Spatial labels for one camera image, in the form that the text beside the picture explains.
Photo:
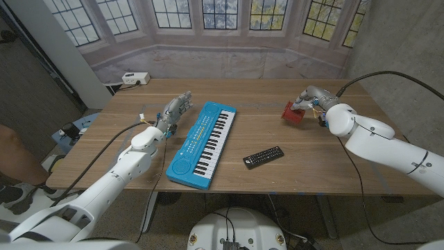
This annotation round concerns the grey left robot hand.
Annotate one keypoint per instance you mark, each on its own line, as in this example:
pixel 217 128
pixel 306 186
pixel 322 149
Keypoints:
pixel 173 111

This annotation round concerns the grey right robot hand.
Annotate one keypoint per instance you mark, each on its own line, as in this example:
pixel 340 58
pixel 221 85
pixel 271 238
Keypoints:
pixel 317 97

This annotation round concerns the red speckled enamel cup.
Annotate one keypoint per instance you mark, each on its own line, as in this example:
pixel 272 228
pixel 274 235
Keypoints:
pixel 293 114

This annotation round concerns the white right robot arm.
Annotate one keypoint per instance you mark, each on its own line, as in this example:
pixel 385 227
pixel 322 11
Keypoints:
pixel 381 142

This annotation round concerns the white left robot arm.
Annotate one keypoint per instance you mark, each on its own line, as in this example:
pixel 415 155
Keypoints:
pixel 104 184

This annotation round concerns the blue toy piano keyboard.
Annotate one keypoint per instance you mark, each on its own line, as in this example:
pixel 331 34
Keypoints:
pixel 203 147

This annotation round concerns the black TV remote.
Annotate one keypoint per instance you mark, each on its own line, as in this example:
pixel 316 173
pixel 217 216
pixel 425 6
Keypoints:
pixel 263 157

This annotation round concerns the white power strip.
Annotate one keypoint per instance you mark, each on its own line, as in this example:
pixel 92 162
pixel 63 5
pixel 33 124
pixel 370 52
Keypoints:
pixel 135 78

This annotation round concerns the printed window backdrop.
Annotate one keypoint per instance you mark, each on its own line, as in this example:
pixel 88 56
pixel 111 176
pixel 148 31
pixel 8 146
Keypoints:
pixel 222 59

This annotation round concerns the blue stool with black device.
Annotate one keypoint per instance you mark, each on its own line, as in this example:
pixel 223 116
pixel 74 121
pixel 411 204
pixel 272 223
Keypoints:
pixel 74 132

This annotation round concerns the grey table leg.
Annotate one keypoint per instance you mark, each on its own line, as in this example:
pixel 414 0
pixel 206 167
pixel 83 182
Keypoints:
pixel 148 212
pixel 327 217

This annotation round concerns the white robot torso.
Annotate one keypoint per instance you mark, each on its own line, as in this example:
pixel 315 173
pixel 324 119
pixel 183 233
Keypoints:
pixel 236 227

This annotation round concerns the person's bare leg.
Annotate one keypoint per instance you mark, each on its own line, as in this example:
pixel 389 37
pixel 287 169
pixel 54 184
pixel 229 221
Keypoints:
pixel 15 156

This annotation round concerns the grey and black shoe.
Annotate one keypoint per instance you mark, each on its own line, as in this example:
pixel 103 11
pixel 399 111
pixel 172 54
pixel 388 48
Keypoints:
pixel 15 199

